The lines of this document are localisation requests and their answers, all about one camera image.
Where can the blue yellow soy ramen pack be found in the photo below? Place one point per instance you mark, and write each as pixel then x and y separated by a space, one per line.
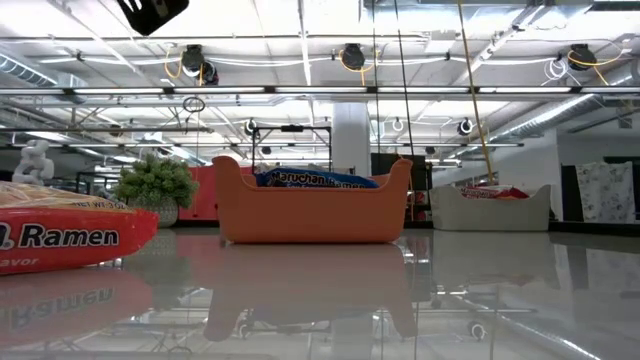
pixel 310 178

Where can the orange chicken ramen pack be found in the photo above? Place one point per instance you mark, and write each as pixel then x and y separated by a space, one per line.
pixel 60 240

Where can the red roast beef ramen pack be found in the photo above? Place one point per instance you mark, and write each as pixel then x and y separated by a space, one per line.
pixel 480 192

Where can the green plant in patterned pot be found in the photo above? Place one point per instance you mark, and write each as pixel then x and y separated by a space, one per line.
pixel 157 180

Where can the white figure statue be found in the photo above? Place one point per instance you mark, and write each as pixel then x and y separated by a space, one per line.
pixel 32 160

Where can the red cabinet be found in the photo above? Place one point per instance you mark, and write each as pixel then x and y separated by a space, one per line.
pixel 205 195

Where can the white building column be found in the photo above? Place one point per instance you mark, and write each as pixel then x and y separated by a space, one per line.
pixel 350 140

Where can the orange plastic bin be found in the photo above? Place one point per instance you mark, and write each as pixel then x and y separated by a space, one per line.
pixel 310 215

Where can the black background cabinet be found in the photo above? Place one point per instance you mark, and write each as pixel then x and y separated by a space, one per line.
pixel 382 162

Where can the white plastic bin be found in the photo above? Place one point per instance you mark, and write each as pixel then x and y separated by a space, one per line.
pixel 490 215

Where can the white floral cloth panel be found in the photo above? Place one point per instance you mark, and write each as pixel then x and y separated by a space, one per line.
pixel 605 192

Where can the silver ventilation duct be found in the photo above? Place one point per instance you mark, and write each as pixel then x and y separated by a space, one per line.
pixel 550 117
pixel 25 70

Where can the black metal frame stand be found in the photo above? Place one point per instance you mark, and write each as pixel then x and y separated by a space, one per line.
pixel 292 128

